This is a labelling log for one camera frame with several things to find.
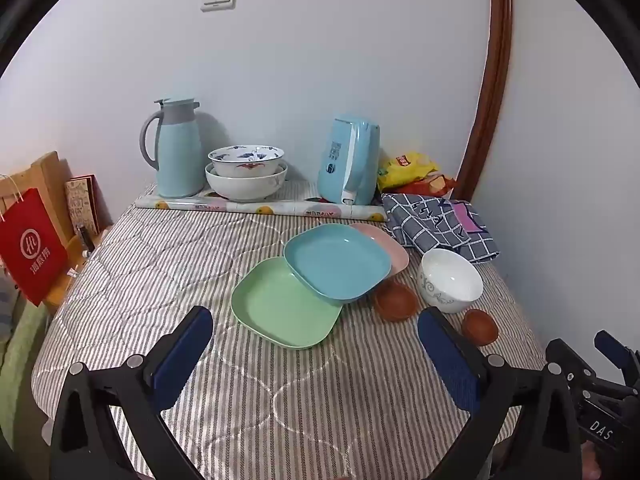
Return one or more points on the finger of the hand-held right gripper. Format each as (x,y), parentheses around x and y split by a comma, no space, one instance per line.
(575,367)
(612,347)

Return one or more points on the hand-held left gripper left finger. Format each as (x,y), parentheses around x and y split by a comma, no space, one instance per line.
(184,346)

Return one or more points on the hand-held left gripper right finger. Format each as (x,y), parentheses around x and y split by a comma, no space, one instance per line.
(447,356)

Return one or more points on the brown ceramic dish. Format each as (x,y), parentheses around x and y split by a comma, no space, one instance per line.
(396,301)
(480,327)

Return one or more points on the green square plate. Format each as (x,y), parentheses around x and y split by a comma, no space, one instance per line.
(280,310)

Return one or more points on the pink square plate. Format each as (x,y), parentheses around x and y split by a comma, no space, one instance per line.
(392,250)

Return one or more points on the blue square plate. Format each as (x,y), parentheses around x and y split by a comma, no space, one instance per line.
(337,262)

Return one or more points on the white bowl with grey print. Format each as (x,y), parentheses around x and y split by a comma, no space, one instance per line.
(450,280)

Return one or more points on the grey checked cloth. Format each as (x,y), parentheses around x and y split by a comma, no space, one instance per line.
(435,227)

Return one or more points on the fruit-printed paper roll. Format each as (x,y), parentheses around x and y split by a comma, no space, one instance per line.
(250,208)

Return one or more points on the green cloth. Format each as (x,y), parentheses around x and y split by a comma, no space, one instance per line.
(17,360)

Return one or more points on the large white bowl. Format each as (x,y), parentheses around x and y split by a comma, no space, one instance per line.
(245,187)

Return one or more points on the red snack bag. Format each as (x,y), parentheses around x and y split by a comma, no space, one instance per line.
(435,185)

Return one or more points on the patterned book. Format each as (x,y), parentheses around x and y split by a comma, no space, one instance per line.
(82,200)

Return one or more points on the red paper bag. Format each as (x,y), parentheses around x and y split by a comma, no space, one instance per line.
(32,250)

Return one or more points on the yellow snack bag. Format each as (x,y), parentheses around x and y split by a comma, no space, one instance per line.
(402,170)

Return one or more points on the light blue thermos jug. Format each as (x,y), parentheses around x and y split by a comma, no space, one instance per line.
(177,152)

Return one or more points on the bowl with blue fish pattern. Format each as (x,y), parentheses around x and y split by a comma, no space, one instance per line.
(245,160)

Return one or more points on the light blue electric kettle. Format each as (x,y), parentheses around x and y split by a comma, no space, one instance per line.
(345,160)

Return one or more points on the brown wooden door frame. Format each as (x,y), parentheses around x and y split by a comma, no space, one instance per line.
(492,85)

